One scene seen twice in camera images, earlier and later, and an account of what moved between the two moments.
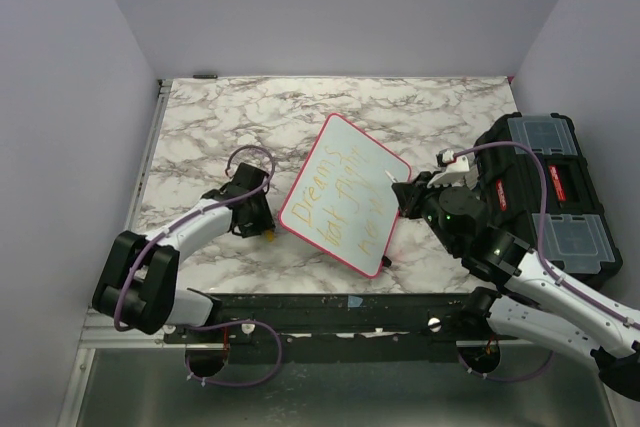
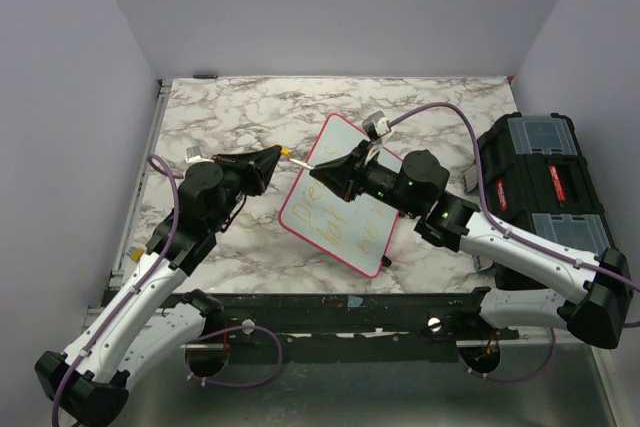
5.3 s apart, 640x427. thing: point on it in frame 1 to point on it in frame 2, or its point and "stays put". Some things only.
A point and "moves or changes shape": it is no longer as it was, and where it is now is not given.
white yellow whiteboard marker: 390,176 moves or changes shape
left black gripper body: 260,219 to 243,180
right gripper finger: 411,199 to 342,179
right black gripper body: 431,209 to 378,181
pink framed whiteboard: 342,200 stays put
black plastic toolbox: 581,244 stays put
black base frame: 336,328 stays put
